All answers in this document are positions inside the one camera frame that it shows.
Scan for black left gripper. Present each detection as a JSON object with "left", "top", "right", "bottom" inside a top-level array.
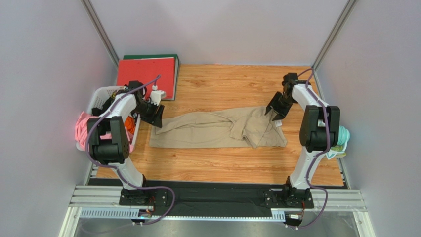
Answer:
[{"left": 133, "top": 100, "right": 165, "bottom": 128}]

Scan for beige t-shirt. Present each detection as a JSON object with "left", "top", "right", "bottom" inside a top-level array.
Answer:
[{"left": 149, "top": 106, "right": 287, "bottom": 149}]

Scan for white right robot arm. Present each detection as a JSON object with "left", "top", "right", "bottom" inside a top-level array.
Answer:
[{"left": 265, "top": 73, "right": 340, "bottom": 208}]

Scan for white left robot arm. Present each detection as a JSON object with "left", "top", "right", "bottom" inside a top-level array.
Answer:
[{"left": 85, "top": 81, "right": 166, "bottom": 205}]

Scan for orange t-shirt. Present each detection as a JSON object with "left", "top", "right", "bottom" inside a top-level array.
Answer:
[{"left": 124, "top": 116, "right": 136, "bottom": 135}]

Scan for green folder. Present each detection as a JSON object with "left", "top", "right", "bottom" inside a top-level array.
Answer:
[{"left": 123, "top": 54, "right": 180, "bottom": 101}]

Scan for black floral t-shirt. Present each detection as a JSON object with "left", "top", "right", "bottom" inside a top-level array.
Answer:
[{"left": 87, "top": 86, "right": 128, "bottom": 116}]

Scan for white laundry basket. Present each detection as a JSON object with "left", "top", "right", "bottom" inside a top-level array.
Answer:
[{"left": 86, "top": 86, "right": 141, "bottom": 152}]

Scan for teal cat-ear headphones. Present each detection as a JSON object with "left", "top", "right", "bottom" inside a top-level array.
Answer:
[{"left": 326, "top": 125, "right": 350, "bottom": 160}]

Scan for pink t-shirt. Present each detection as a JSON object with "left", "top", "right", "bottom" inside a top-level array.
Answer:
[{"left": 75, "top": 112, "right": 132, "bottom": 151}]

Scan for green book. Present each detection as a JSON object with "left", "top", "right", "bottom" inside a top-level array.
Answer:
[{"left": 333, "top": 151, "right": 346, "bottom": 158}]

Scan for aluminium frame rail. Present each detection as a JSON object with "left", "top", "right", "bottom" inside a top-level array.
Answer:
[{"left": 59, "top": 179, "right": 375, "bottom": 237}]

